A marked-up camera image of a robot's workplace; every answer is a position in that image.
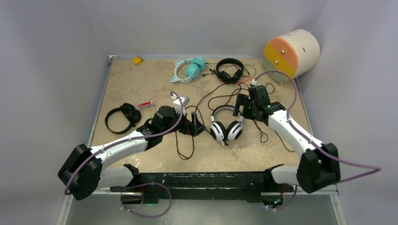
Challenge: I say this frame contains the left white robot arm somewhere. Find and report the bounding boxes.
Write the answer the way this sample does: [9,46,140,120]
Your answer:
[58,106,206,200]

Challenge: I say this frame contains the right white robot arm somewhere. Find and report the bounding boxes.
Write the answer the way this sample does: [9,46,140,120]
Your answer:
[233,85,341,193]

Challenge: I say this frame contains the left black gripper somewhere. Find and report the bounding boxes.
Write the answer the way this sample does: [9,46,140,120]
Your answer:
[161,107,205,136]

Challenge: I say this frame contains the small red object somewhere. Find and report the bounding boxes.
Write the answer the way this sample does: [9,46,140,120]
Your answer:
[138,101,154,109]

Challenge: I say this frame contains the teal cat ear headphones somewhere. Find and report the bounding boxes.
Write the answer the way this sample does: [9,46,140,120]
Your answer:
[170,57,206,84]

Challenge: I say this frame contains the yellow block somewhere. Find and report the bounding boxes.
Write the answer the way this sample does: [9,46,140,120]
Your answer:
[132,56,143,65]

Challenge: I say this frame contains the black headphones with cable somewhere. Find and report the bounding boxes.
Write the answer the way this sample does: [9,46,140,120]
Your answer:
[104,103,142,135]

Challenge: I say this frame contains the black headphones with pink mic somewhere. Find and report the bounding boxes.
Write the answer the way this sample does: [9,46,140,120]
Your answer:
[201,58,257,84]

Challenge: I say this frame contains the round drawer cabinet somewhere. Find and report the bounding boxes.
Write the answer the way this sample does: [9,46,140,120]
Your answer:
[262,29,321,83]

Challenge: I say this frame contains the white and black headphones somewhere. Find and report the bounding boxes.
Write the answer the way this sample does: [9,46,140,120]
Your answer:
[209,105,244,146]

